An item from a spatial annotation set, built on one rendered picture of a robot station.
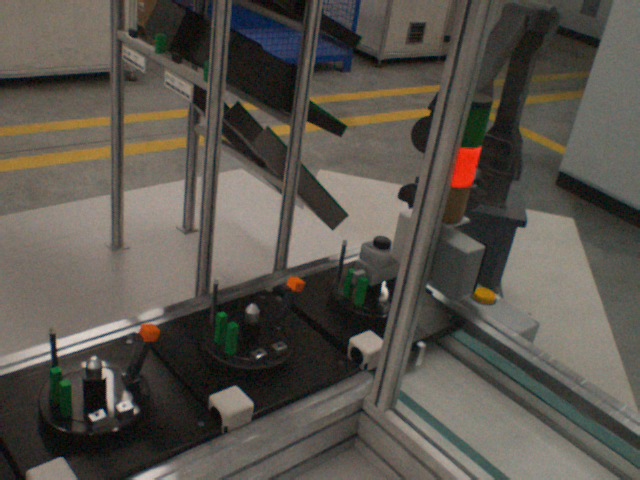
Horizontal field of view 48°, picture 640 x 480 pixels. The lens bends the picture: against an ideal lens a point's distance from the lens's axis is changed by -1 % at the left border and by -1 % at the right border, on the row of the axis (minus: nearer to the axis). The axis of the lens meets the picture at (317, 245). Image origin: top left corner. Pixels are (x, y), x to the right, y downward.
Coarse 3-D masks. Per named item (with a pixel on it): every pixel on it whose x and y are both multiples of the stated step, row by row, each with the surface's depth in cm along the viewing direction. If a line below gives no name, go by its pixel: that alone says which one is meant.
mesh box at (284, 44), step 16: (176, 0) 557; (192, 0) 538; (208, 0) 521; (336, 0) 559; (352, 0) 568; (240, 16) 513; (256, 16) 521; (336, 16) 566; (352, 16) 576; (240, 32) 519; (256, 32) 528; (272, 32) 536; (288, 32) 545; (320, 32) 564; (272, 48) 543; (288, 48) 552; (320, 48) 572; (336, 48) 582
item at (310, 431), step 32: (352, 256) 140; (224, 288) 124; (256, 288) 126; (128, 320) 112; (160, 320) 113; (32, 352) 103; (64, 352) 104; (352, 384) 106; (288, 416) 99; (320, 416) 100; (352, 416) 105; (192, 448) 91; (224, 448) 93; (256, 448) 93; (288, 448) 98; (320, 448) 103
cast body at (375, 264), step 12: (372, 240) 119; (384, 240) 118; (360, 252) 119; (372, 252) 117; (384, 252) 117; (360, 264) 119; (372, 264) 117; (384, 264) 118; (396, 264) 120; (360, 276) 118; (372, 276) 117; (384, 276) 119; (396, 276) 122
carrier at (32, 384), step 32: (96, 352) 103; (128, 352) 104; (0, 384) 95; (32, 384) 96; (64, 384) 87; (96, 384) 90; (128, 384) 95; (160, 384) 99; (0, 416) 90; (32, 416) 91; (64, 416) 89; (96, 416) 88; (128, 416) 90; (160, 416) 94; (192, 416) 95; (32, 448) 86; (64, 448) 87; (96, 448) 88; (128, 448) 89; (160, 448) 89
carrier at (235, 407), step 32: (192, 320) 113; (224, 320) 104; (256, 320) 105; (288, 320) 116; (160, 352) 105; (192, 352) 106; (224, 352) 104; (256, 352) 103; (288, 352) 106; (320, 352) 110; (192, 384) 100; (224, 384) 101; (256, 384) 102; (288, 384) 103; (320, 384) 104; (224, 416) 94; (256, 416) 97
